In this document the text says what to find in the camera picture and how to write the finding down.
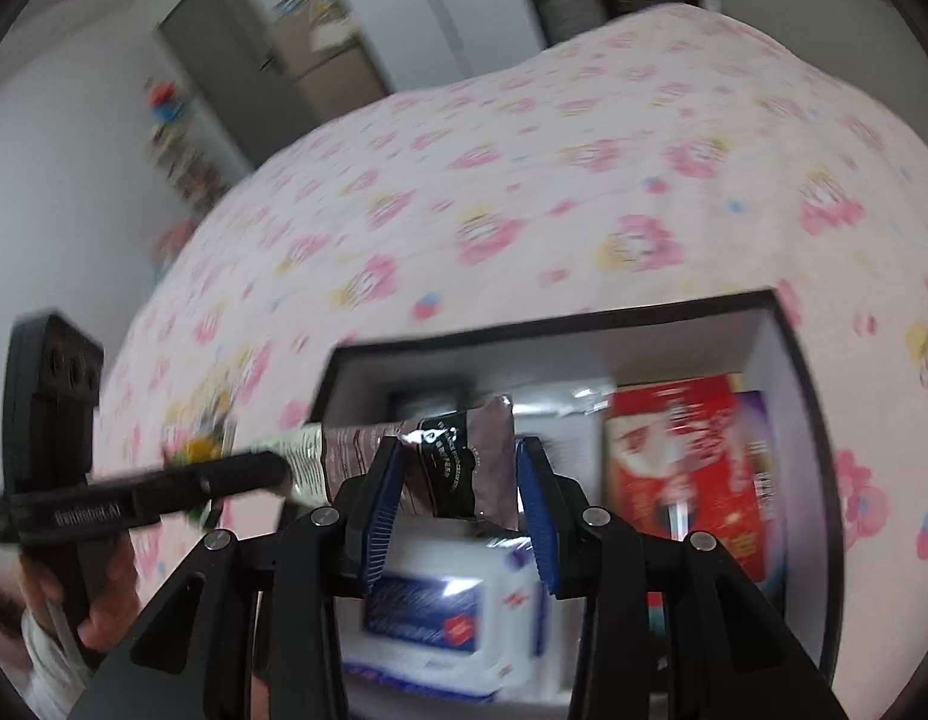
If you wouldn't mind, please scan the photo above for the yellow snack packet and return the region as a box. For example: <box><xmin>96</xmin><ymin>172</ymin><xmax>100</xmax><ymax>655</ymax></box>
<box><xmin>161</xmin><ymin>426</ymin><xmax>235</xmax><ymax>466</ymax></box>

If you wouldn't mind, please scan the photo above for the person left hand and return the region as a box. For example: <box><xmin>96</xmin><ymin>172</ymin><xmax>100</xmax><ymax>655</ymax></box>
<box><xmin>18</xmin><ymin>533</ymin><xmax>140</xmax><ymax>652</ymax></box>

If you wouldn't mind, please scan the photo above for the red packet in box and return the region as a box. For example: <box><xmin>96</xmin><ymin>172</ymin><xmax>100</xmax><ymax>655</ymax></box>
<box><xmin>603</xmin><ymin>376</ymin><xmax>768</xmax><ymax>582</ymax></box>

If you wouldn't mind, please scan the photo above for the black cardboard shoe box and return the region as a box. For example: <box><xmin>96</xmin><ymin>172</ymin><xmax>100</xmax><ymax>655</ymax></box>
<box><xmin>314</xmin><ymin>289</ymin><xmax>845</xmax><ymax>688</ymax></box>

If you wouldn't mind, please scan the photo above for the blue white wet wipes pack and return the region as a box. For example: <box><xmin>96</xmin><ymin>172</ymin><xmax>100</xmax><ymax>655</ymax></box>
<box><xmin>337</xmin><ymin>533</ymin><xmax>546</xmax><ymax>702</ymax></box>

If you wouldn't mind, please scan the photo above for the white shoe rack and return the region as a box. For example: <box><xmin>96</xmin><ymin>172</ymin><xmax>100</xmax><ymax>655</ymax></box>
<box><xmin>145</xmin><ymin>80</ymin><xmax>229</xmax><ymax>218</ymax></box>

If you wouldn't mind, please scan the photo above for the beige cabinet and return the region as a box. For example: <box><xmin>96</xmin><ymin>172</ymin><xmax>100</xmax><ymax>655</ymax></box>
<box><xmin>269</xmin><ymin>10</ymin><xmax>389</xmax><ymax>124</ymax></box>

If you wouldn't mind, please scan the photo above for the dark grey door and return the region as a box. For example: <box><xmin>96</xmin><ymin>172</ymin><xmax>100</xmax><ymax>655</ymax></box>
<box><xmin>160</xmin><ymin>0</ymin><xmax>317</xmax><ymax>167</ymax></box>

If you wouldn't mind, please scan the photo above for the pink cartoon bed blanket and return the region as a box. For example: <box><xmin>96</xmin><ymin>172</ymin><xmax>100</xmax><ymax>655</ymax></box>
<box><xmin>94</xmin><ymin>5</ymin><xmax>928</xmax><ymax>715</ymax></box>

